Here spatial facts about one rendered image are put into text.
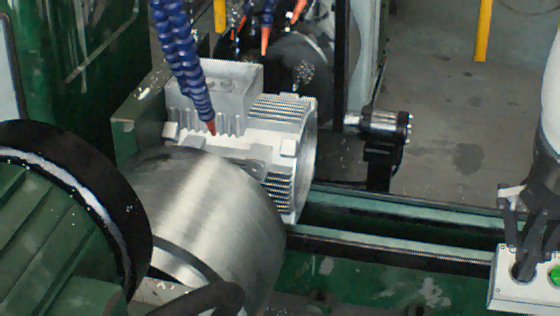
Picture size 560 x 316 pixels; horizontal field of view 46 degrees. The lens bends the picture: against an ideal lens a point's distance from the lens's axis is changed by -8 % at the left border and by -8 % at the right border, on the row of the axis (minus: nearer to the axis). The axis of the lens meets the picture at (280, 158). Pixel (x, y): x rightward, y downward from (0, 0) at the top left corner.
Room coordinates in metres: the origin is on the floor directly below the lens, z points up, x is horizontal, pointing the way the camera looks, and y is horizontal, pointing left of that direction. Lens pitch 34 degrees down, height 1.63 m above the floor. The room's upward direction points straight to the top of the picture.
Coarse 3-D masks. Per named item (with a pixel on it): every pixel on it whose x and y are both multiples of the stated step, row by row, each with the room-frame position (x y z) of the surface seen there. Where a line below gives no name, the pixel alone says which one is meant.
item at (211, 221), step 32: (128, 160) 0.71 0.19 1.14; (160, 160) 0.68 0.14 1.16; (192, 160) 0.68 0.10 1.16; (224, 160) 0.69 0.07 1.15; (160, 192) 0.62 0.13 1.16; (192, 192) 0.63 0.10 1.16; (224, 192) 0.64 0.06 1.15; (256, 192) 0.67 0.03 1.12; (160, 224) 0.57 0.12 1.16; (192, 224) 0.58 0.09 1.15; (224, 224) 0.60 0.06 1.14; (256, 224) 0.63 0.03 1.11; (160, 256) 0.53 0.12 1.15; (192, 256) 0.54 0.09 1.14; (224, 256) 0.56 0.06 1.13; (256, 256) 0.59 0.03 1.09; (256, 288) 0.56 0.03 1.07
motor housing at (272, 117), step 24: (264, 96) 0.93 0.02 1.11; (288, 96) 0.94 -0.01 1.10; (264, 120) 0.87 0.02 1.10; (288, 120) 0.87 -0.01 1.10; (312, 120) 0.96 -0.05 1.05; (168, 144) 0.88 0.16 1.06; (216, 144) 0.86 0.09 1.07; (240, 144) 0.86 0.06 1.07; (264, 144) 0.85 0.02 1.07; (312, 144) 0.97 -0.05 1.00; (288, 168) 0.82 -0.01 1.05; (312, 168) 0.95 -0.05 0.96; (288, 192) 0.80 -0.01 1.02
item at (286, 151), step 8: (304, 96) 0.96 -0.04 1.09; (312, 104) 0.95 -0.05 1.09; (168, 128) 0.88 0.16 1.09; (176, 128) 0.88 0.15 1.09; (168, 136) 0.87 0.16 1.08; (176, 136) 0.87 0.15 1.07; (288, 144) 0.83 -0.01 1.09; (296, 144) 0.83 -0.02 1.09; (280, 152) 0.83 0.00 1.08; (288, 152) 0.82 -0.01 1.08; (296, 152) 0.83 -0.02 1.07; (312, 176) 0.95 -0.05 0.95; (288, 216) 0.83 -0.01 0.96; (296, 216) 0.84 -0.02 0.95; (288, 224) 0.83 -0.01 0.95
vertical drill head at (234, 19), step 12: (192, 0) 0.85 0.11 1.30; (204, 0) 0.85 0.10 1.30; (228, 0) 0.87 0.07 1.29; (240, 0) 0.87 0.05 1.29; (252, 0) 0.94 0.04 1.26; (228, 12) 0.87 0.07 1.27; (240, 12) 0.87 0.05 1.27; (252, 12) 0.95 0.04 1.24; (192, 24) 0.98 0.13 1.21; (240, 24) 0.88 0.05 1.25; (252, 24) 0.95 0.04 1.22; (252, 36) 0.95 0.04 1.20
